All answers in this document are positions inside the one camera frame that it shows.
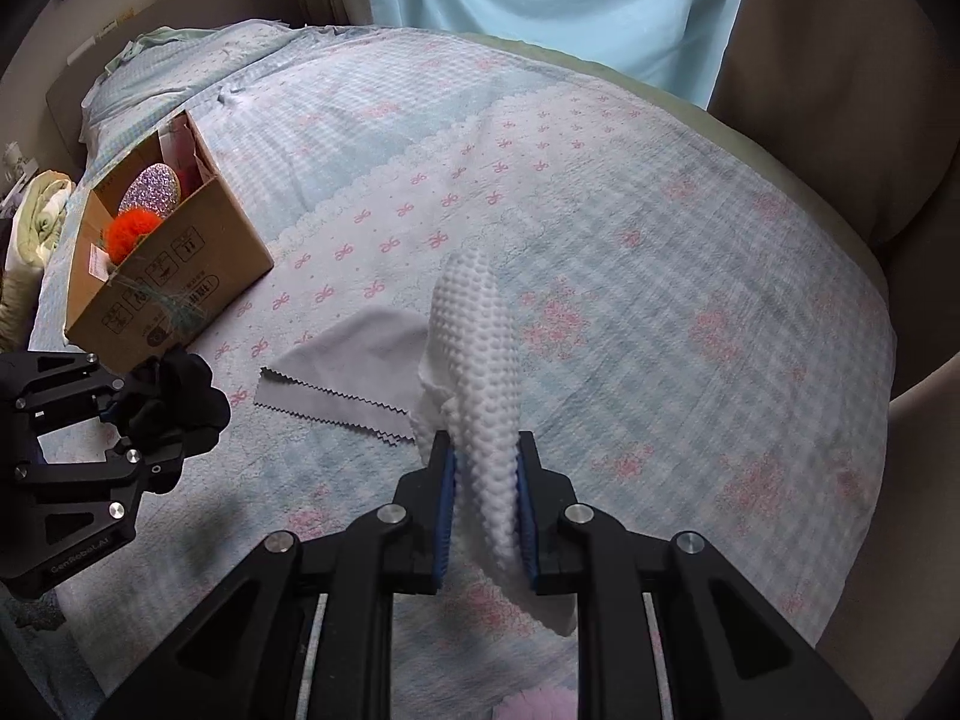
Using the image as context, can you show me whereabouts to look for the pastel checked floral bedspread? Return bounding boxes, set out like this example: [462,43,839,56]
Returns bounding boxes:
[57,21,895,691]

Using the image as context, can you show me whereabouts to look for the pink fluffy item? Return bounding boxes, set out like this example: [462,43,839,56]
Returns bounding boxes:
[491,688,578,720]

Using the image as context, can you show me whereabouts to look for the green folded blanket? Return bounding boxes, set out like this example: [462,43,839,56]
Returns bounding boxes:
[2,171,75,353]

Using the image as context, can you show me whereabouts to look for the brown cardboard box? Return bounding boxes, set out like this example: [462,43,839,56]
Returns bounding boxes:
[65,112,274,372]

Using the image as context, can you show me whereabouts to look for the grey microfiber cloth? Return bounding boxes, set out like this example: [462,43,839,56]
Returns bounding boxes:
[254,307,428,444]

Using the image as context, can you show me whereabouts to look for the black scrunchie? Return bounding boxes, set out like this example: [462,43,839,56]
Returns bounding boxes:
[109,344,231,494]

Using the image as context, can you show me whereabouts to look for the silver glitter round pad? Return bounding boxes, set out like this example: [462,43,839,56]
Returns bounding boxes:
[119,163,181,220]

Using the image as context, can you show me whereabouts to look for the white textured cloth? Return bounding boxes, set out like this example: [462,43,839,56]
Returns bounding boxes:
[410,249,576,637]

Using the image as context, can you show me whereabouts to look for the orange fluffy pompom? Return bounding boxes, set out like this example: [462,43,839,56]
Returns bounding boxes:
[104,206,163,265]

